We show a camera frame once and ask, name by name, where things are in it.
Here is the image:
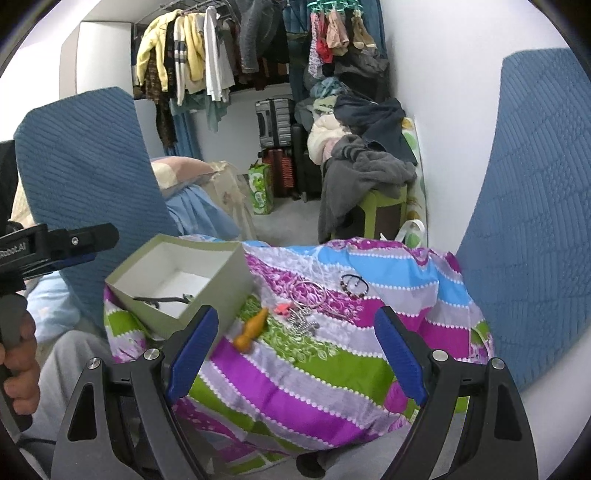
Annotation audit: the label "pink beige pillow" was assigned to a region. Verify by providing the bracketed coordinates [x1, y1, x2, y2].
[150, 156, 215, 199]

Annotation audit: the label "blue quilted cushion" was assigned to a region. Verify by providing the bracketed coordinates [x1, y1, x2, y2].
[14, 87, 178, 325]
[457, 48, 590, 388]

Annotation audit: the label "grey suitcase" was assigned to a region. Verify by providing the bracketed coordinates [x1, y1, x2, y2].
[256, 98, 294, 149]

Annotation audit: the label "green plastic stool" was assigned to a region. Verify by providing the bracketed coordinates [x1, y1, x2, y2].
[358, 187, 408, 240]

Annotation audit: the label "person's left hand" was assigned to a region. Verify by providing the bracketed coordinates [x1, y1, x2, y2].
[1, 311, 40, 415]

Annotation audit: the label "grey hanging jeans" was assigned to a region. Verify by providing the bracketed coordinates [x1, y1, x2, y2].
[235, 0, 284, 73]

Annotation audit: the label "white floral tote bag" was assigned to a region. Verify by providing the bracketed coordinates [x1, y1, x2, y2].
[399, 117, 428, 248]

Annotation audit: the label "white wall cabinet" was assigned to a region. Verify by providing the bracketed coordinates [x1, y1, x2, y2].
[58, 22, 133, 99]

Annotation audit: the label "red bead bracelet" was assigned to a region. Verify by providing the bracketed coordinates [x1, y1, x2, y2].
[339, 273, 371, 300]

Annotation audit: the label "light blue bedsheet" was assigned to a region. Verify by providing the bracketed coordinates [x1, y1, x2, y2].
[165, 185, 242, 240]

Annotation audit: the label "green cardboard jewelry box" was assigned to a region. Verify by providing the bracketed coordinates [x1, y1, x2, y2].
[106, 234, 253, 339]

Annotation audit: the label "colourful striped floral cloth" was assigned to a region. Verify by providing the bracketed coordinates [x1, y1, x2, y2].
[103, 238, 494, 475]

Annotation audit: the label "blue quilted cushion left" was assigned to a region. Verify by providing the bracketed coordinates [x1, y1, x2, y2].
[14, 87, 178, 325]

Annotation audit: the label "red suitcase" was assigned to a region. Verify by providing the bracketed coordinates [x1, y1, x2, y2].
[263, 149, 296, 198]

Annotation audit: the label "orange gourd pendant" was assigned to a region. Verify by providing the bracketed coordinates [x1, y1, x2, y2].
[232, 308, 269, 353]

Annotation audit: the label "white hanging shirt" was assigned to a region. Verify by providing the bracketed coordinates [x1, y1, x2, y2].
[204, 6, 235, 103]

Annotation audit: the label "green shopping bag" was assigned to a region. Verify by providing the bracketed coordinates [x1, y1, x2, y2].
[247, 161, 274, 215]

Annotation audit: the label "blue quilted cushion right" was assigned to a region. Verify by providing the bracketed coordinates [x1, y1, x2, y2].
[457, 48, 590, 388]

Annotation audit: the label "grey towel on stool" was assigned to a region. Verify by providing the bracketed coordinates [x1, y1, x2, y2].
[318, 134, 417, 243]

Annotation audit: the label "dark blue clothes pile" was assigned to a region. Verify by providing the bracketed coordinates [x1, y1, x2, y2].
[334, 95, 418, 166]

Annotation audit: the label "teal clip hanger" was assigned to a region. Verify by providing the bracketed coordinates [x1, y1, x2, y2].
[307, 0, 363, 13]

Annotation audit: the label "pink hair clip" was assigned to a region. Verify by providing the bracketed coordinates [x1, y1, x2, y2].
[273, 302, 294, 317]

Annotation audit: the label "yellow hanging jacket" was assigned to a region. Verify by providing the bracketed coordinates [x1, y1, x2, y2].
[135, 9, 205, 93]

